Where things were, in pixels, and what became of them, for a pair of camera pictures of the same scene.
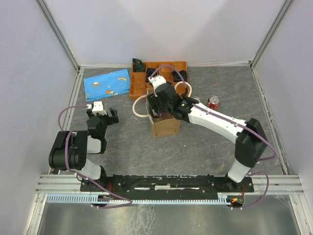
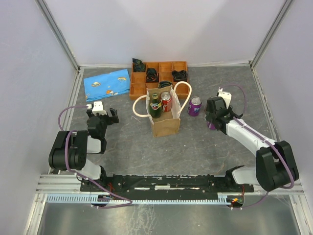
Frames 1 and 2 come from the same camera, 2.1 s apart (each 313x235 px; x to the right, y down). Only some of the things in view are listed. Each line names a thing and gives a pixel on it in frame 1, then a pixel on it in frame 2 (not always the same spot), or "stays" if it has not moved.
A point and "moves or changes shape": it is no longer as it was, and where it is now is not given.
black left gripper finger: (112, 120) stays
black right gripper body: (153, 100) to (209, 115)
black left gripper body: (103, 119) stays
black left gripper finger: (112, 111) stays
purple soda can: (162, 114) moves or changes shape
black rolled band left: (148, 73) stays
